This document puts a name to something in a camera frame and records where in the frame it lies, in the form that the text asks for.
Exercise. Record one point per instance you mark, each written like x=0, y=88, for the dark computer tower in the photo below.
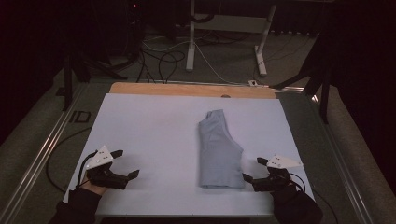
x=134, y=28

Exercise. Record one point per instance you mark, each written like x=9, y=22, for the person's right hand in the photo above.
x=285, y=193

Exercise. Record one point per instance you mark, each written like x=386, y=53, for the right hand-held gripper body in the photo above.
x=281, y=162

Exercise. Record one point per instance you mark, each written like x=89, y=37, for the aluminium floor rail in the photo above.
x=40, y=155
x=345, y=158

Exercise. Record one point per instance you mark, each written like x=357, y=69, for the white table mat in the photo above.
x=149, y=130

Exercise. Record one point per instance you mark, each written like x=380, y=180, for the person's left hand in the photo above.
x=93, y=188

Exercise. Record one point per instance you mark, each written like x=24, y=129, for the white power socket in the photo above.
x=252, y=82

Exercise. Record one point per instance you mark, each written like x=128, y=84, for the black tripod stand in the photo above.
x=323, y=93
x=67, y=84

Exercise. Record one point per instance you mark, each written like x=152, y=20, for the light blue ribbed tank top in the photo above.
x=218, y=155

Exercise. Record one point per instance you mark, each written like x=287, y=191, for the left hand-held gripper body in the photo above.
x=101, y=158

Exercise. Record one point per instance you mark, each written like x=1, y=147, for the white metal desk frame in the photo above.
x=230, y=23

